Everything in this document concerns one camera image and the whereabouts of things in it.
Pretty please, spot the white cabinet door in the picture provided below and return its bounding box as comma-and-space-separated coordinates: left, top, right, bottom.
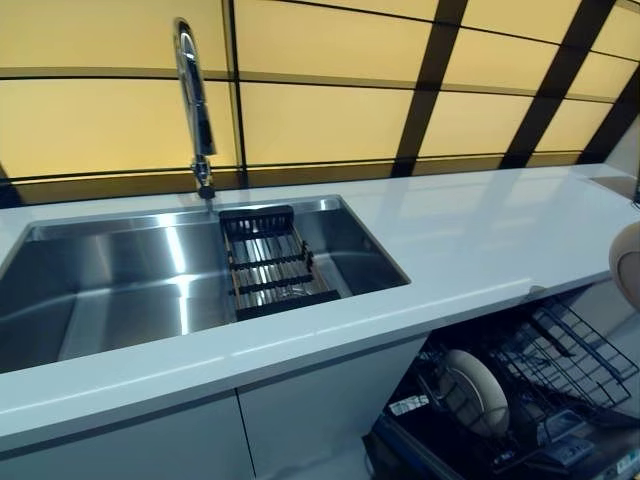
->
0, 388, 257, 480
236, 333, 432, 480

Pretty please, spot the stainless steel sink basin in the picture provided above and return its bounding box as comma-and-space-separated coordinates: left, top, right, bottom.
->
0, 194, 413, 377

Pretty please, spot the chrome pull-down kitchen faucet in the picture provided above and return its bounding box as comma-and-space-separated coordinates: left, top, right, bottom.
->
171, 16, 220, 202

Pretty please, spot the black sink dish rack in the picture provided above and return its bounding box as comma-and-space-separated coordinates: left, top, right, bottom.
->
218, 204, 352, 323

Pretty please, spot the dishwasher wire rack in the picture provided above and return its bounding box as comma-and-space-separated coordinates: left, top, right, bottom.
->
493, 293, 640, 427
388, 343, 601, 467

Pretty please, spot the dishwasher upper wire rack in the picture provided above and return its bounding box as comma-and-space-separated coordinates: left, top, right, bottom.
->
493, 293, 640, 427

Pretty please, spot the beige ceramic plate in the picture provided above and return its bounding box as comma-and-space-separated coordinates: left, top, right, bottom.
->
441, 348, 512, 438
608, 219, 640, 312

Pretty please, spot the dishwasher lower wire rack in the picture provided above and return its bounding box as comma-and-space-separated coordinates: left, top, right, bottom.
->
388, 343, 601, 467

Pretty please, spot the black built-in dishwasher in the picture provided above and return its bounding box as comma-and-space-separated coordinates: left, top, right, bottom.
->
361, 278, 640, 480

